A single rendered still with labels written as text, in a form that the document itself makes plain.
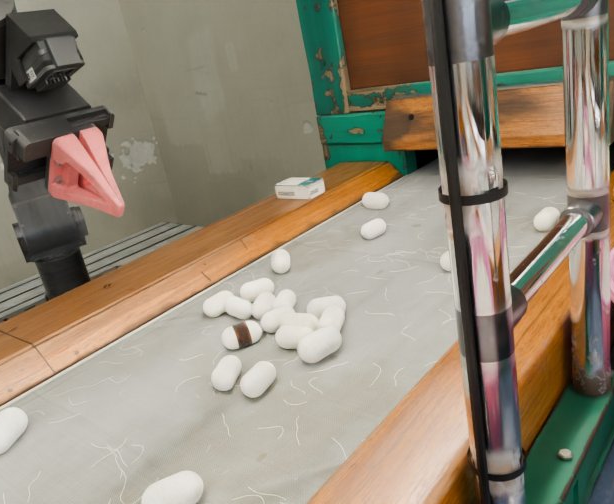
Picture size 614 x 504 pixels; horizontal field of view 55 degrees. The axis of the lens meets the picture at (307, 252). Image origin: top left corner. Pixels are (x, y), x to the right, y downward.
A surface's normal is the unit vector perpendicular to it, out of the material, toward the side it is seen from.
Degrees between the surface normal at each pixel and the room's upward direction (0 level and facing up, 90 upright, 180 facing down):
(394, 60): 90
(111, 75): 90
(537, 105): 66
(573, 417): 0
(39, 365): 45
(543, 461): 0
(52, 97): 40
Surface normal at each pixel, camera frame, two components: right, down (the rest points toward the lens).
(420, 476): -0.16, -0.92
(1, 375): 0.41, -0.59
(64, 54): 0.69, -0.13
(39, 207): 0.35, -0.18
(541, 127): -0.65, -0.04
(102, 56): 0.73, 0.11
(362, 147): -0.63, 0.35
